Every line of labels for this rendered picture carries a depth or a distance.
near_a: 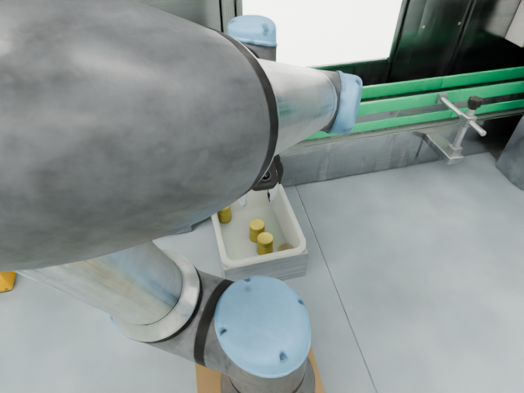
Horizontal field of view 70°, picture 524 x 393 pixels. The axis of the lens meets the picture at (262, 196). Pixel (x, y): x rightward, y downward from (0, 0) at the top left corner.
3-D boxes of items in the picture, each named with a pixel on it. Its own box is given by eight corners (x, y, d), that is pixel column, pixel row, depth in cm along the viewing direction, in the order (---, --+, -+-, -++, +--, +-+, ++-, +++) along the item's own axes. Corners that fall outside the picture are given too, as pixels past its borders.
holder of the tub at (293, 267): (271, 190, 100) (271, 168, 94) (305, 275, 80) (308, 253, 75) (207, 202, 97) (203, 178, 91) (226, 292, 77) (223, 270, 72)
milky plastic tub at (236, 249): (277, 203, 96) (278, 177, 90) (306, 274, 80) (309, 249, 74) (210, 215, 93) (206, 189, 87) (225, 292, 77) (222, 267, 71)
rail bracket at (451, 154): (427, 150, 107) (456, 75, 91) (465, 189, 95) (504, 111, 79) (412, 153, 106) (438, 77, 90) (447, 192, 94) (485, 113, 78)
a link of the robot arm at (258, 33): (214, 27, 53) (238, 8, 59) (219, 97, 61) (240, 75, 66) (266, 34, 51) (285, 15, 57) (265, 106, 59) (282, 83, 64)
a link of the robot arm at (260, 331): (293, 418, 49) (296, 377, 39) (201, 380, 52) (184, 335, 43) (317, 334, 57) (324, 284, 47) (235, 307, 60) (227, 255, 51)
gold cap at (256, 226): (267, 241, 85) (267, 228, 82) (251, 244, 84) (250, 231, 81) (263, 229, 87) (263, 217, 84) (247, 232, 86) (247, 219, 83)
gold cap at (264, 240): (274, 255, 82) (275, 242, 79) (259, 258, 81) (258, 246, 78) (270, 242, 84) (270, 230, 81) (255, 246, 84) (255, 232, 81)
